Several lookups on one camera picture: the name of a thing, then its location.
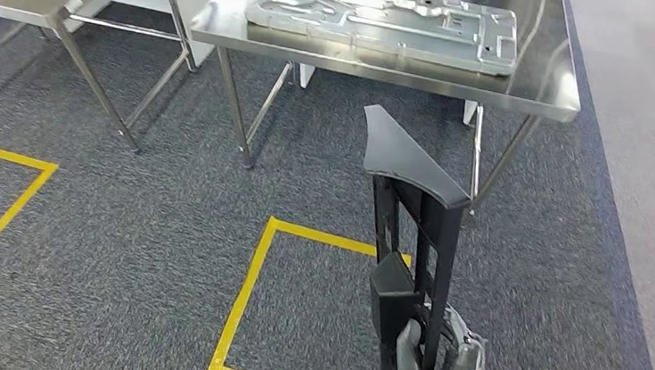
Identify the stainless steel workbench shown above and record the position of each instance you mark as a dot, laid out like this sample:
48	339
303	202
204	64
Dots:
526	82

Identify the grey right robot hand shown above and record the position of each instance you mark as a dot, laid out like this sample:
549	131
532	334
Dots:
465	368

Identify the white panel foot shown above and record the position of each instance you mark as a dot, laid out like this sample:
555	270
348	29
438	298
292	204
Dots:
471	112
306	75

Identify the pressed sheet metal panel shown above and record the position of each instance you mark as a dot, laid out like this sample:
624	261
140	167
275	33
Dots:
377	28

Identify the long black plastic trim part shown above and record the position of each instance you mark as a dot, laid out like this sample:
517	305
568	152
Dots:
401	154

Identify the stainless steel table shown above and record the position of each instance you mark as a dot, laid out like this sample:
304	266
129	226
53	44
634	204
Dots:
17	2

